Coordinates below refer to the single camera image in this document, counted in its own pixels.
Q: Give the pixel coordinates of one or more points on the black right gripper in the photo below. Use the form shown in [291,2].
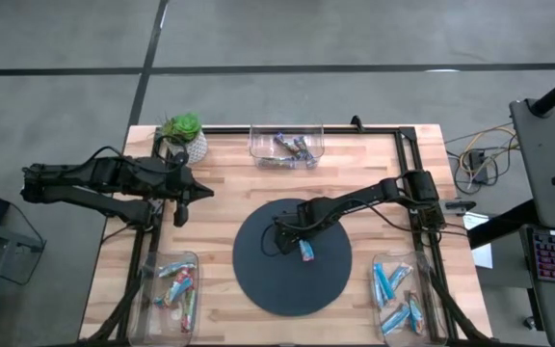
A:
[306,214]

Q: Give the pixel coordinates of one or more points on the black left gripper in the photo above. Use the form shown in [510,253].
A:
[174,180]

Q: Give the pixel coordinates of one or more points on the blue granola bar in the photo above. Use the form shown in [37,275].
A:
[307,251]
[377,299]
[403,274]
[395,320]
[171,295]

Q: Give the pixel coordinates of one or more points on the teal granola bar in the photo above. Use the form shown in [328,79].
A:
[174,267]

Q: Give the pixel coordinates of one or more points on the red and green granola bar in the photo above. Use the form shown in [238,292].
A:
[188,313]

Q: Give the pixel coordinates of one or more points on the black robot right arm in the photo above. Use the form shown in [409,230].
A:
[378,193]

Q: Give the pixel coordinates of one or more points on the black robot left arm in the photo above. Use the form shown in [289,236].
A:
[89,178]

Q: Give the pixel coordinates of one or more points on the dark round plate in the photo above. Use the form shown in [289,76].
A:
[287,289]

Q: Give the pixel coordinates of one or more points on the succulent in white patterned pot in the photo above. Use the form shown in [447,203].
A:
[186,126]

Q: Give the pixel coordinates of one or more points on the clear plastic bin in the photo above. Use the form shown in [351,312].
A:
[431,270]
[263,144]
[162,332]

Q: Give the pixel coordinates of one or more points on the small black clamp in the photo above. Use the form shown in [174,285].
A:
[356,123]

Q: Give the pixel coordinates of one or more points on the white paper sheet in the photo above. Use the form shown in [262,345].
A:
[474,222]
[482,258]

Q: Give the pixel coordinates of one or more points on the black power adapter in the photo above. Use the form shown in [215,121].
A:
[478,164]

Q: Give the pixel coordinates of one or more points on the dark grey workstation desk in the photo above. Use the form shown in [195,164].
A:
[542,130]

